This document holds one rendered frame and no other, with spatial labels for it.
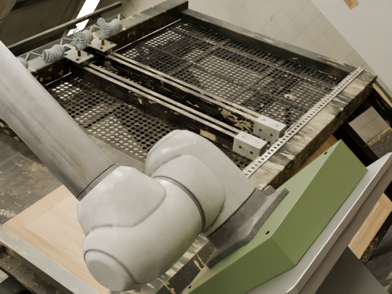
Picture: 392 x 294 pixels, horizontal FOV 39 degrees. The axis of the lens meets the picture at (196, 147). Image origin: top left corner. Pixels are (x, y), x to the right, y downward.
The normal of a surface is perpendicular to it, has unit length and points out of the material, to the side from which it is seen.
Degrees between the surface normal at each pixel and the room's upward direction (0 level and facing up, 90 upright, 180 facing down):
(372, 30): 90
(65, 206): 58
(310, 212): 90
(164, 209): 80
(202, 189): 96
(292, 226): 90
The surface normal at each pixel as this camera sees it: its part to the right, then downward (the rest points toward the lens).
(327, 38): -0.57, 0.43
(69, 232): 0.07, -0.80
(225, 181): 0.38, -0.34
